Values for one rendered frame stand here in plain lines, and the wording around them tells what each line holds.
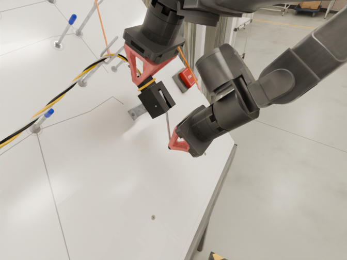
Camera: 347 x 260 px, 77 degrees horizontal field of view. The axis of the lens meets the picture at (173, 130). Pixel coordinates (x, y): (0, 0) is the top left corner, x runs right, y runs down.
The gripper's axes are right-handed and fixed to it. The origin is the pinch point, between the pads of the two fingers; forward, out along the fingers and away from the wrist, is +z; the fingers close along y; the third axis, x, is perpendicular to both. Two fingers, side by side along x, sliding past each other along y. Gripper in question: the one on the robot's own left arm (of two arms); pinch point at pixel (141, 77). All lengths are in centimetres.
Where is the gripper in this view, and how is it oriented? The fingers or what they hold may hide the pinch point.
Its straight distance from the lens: 44.1
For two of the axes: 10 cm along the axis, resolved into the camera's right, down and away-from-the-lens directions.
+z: -3.9, 6.0, 7.0
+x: 7.7, 6.3, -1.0
